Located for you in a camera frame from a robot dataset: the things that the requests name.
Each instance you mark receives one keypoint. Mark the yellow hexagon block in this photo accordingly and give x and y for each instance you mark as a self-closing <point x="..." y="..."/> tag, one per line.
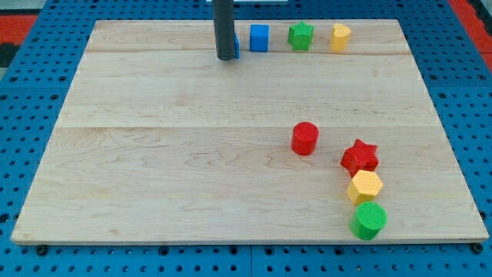
<point x="364" y="187"/>

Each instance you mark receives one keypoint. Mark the yellow heart block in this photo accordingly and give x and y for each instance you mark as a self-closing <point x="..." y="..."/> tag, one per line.
<point x="340" y="37"/>

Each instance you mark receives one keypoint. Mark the red star block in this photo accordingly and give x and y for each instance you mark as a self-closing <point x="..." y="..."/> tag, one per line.
<point x="360" y="156"/>

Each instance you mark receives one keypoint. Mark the red cylinder block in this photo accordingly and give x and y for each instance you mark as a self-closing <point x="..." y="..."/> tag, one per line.
<point x="304" y="138"/>

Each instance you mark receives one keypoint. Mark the green cylinder block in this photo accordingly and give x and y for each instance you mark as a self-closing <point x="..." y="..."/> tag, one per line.
<point x="367" y="221"/>

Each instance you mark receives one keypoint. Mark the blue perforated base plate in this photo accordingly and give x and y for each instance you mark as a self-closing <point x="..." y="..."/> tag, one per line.
<point x="38" y="78"/>

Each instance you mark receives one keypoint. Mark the green star block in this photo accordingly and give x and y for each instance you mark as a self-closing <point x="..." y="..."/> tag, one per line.
<point x="300" y="36"/>

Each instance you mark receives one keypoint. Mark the light wooden board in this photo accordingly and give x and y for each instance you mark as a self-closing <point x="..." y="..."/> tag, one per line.
<point x="159" y="142"/>

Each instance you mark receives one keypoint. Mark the blue triangle block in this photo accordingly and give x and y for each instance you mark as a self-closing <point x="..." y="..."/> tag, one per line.
<point x="237" y="45"/>

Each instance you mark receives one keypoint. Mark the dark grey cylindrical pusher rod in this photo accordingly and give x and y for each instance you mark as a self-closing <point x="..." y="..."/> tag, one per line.
<point x="223" y="19"/>

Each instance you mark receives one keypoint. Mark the blue cube block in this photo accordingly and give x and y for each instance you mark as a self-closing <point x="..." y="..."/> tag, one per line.
<point x="259" y="38"/>

